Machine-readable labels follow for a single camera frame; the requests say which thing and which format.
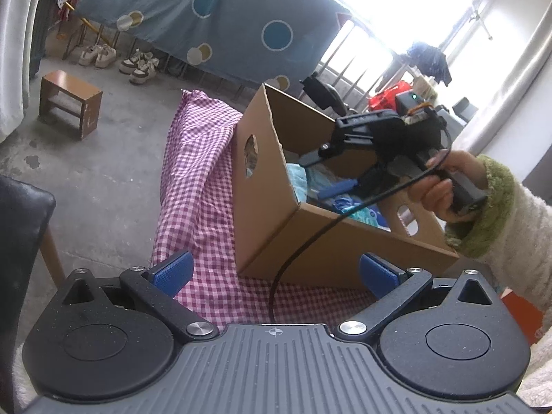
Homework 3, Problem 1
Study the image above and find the pink checkered tablecloth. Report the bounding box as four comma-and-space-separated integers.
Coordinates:
150, 89, 381, 333

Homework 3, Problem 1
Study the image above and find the teal wet wipes pack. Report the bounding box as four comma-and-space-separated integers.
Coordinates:
331, 195, 390, 232

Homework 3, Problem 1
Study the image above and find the small wooden stool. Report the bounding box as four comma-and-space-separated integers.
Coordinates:
39, 70, 103, 139

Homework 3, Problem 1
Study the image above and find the brown cardboard box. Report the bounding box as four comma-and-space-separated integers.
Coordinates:
232, 85, 459, 289

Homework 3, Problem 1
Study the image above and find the green cuffed sleeve forearm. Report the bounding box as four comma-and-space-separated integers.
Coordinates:
445, 155, 551, 328

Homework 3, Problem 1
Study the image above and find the white fluffy cushion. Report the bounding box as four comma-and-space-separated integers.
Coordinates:
516, 336, 552, 407

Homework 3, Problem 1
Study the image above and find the white shoes pair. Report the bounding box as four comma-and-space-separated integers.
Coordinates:
79, 44, 117, 68
119, 49, 159, 85

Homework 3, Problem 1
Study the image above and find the white curtain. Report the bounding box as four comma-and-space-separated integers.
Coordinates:
0, 0, 38, 140

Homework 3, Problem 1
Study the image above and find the black cable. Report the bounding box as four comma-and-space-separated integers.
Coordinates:
266, 111, 454, 324

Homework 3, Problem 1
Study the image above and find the red plastic bag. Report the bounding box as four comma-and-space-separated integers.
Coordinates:
368, 80, 412, 111

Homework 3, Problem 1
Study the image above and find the black wooden chair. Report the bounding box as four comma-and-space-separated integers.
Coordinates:
0, 176, 56, 413

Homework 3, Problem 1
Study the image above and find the blue face mask packet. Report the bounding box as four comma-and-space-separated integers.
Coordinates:
286, 162, 360, 210

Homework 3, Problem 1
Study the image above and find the white shoes pair right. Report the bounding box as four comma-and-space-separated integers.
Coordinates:
119, 49, 159, 85

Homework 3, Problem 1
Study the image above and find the white shoes pair left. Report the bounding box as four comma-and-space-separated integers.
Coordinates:
79, 44, 117, 68

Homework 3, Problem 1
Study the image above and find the person right hand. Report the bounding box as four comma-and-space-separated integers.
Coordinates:
408, 150, 489, 223

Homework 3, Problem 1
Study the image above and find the blue patterned hanging sheet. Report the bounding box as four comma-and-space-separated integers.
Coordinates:
77, 0, 352, 95

